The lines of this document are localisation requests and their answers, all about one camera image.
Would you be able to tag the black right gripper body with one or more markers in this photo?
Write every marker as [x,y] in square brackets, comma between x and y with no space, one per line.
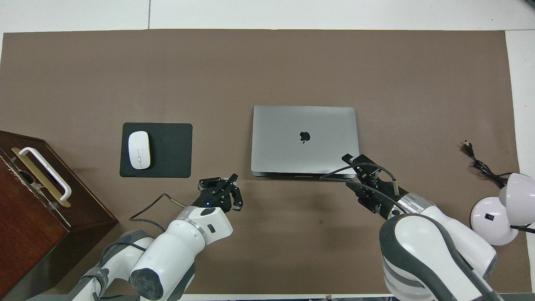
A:
[376,196]

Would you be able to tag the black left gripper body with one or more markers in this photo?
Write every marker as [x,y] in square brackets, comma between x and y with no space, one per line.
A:
[217,198]

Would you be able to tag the silver grey laptop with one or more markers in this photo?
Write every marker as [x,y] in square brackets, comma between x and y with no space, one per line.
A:
[292,150]

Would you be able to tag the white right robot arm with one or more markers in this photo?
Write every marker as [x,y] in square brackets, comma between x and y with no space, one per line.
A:
[422,246]

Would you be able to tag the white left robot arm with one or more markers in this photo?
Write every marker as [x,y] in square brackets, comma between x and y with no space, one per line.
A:
[175,246]

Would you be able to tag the black mouse pad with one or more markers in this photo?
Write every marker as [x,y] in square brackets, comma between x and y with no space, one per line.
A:
[171,150]

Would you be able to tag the white computer mouse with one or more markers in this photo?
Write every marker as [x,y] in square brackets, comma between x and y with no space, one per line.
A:
[139,149]

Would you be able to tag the white desk lamp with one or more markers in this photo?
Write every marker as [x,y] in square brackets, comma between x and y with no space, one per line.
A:
[491,221]

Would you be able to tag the brown table mat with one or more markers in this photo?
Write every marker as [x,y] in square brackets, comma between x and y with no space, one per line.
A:
[267,62]

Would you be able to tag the dark brown wooden box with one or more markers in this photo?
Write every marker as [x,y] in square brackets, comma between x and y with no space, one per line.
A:
[37,242]

